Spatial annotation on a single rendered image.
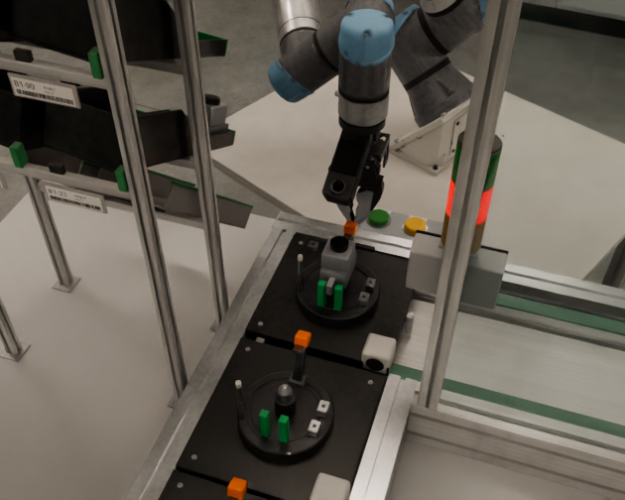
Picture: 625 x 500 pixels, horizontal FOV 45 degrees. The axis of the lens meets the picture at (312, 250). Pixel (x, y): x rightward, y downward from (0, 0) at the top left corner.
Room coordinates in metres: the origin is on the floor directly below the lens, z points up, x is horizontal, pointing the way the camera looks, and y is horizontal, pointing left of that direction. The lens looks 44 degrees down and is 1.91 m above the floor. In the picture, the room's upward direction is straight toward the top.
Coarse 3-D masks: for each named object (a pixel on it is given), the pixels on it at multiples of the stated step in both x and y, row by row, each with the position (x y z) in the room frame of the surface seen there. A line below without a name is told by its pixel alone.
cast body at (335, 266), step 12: (336, 240) 0.85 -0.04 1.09; (348, 240) 0.87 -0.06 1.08; (324, 252) 0.84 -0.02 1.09; (336, 252) 0.84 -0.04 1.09; (348, 252) 0.84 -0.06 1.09; (324, 264) 0.83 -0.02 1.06; (336, 264) 0.83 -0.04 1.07; (348, 264) 0.83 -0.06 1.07; (324, 276) 0.83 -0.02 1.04; (336, 276) 0.82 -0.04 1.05; (348, 276) 0.83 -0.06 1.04
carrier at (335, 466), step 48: (240, 384) 0.60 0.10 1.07; (288, 384) 0.66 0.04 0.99; (336, 384) 0.67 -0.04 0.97; (384, 384) 0.68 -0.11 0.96; (192, 432) 0.59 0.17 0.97; (240, 432) 0.58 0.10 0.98; (288, 432) 0.56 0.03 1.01; (336, 432) 0.59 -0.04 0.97; (288, 480) 0.51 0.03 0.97; (336, 480) 0.50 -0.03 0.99
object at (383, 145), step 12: (384, 120) 0.93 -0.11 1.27; (348, 132) 0.92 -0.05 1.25; (360, 132) 0.91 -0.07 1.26; (372, 132) 0.92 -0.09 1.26; (372, 144) 0.96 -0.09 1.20; (384, 144) 0.96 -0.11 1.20; (372, 156) 0.93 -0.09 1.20; (384, 156) 0.97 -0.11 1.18; (372, 168) 0.91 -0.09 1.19; (360, 180) 0.92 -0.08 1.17; (372, 180) 0.91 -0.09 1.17
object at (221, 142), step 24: (96, 96) 0.91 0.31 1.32; (48, 120) 0.83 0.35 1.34; (72, 120) 0.81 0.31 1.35; (96, 120) 0.80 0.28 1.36; (144, 120) 0.81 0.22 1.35; (168, 120) 0.85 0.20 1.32; (48, 144) 0.81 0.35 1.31; (72, 144) 0.80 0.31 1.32; (96, 144) 0.79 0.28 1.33; (144, 144) 0.80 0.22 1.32; (168, 144) 0.84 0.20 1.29; (216, 144) 0.94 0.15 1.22
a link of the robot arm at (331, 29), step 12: (348, 0) 1.08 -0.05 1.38; (360, 0) 1.05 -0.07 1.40; (372, 0) 1.05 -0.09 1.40; (384, 0) 1.05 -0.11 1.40; (348, 12) 1.04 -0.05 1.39; (384, 12) 1.02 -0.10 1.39; (324, 24) 1.07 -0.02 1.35; (336, 24) 1.04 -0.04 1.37; (324, 36) 1.04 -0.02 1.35; (336, 36) 1.02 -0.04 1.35; (324, 48) 1.02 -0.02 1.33; (336, 48) 1.02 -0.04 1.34; (336, 60) 1.02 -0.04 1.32
